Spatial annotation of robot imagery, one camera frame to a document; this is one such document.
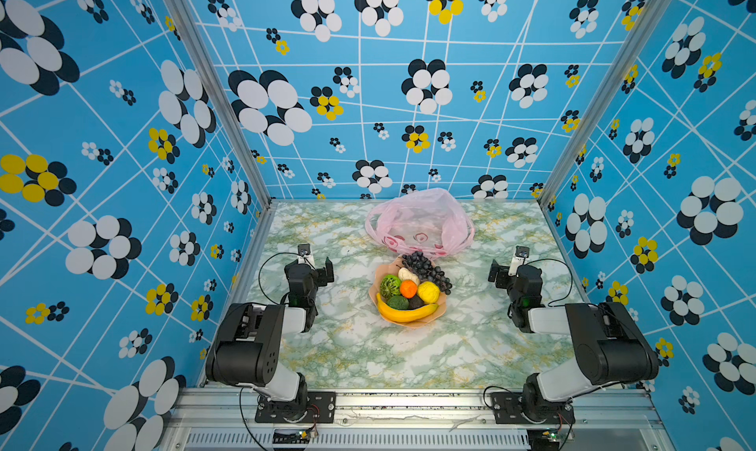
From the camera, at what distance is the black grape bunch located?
901 millimetres

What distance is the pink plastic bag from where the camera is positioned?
101 centimetres

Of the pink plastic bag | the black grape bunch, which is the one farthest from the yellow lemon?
the pink plastic bag

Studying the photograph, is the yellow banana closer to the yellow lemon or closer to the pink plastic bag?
the yellow lemon

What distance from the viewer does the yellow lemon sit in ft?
2.90

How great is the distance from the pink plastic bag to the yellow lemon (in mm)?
124

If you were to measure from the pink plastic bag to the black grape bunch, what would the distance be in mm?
33

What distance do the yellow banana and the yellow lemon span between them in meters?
0.02

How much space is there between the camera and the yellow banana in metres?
0.84

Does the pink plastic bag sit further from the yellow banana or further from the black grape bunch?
the yellow banana

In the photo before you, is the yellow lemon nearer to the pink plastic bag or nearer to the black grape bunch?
the black grape bunch

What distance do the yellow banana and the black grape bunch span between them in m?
0.07

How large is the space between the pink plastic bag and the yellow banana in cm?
19
